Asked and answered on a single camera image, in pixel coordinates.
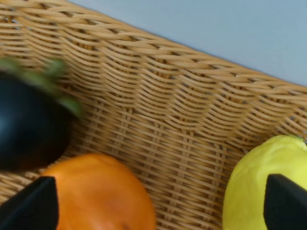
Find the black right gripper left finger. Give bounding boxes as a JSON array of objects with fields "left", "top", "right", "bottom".
[{"left": 0, "top": 176, "right": 59, "bottom": 230}]

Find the yellow lemon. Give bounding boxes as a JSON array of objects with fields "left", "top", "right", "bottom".
[{"left": 222, "top": 135, "right": 307, "bottom": 230}]

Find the dark mangosteen with green calyx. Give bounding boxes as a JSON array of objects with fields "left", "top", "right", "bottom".
[{"left": 0, "top": 57, "right": 83, "bottom": 171}]

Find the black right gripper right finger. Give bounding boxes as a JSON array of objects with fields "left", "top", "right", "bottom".
[{"left": 263, "top": 174, "right": 307, "bottom": 230}]

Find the orange wicker basket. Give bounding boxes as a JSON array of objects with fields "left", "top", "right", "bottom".
[{"left": 0, "top": 0, "right": 307, "bottom": 230}]

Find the orange tangerine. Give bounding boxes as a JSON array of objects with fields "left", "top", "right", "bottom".
[{"left": 41, "top": 153, "right": 157, "bottom": 230}]

